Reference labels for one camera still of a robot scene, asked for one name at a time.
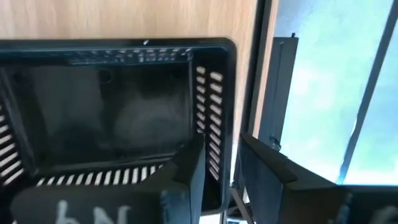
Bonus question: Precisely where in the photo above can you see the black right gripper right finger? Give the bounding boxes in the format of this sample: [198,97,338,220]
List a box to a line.
[238,132,398,224]

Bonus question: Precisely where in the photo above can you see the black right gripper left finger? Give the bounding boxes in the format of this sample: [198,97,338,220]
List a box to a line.
[11,133,206,224]

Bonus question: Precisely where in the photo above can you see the black slotted plastic basket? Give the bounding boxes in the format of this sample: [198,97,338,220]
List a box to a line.
[0,37,238,215]

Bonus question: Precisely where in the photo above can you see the black metal plate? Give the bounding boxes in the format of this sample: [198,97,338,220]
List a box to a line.
[259,32,300,151]

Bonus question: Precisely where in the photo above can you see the black aluminium table frame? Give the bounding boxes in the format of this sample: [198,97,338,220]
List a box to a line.
[229,0,275,224]

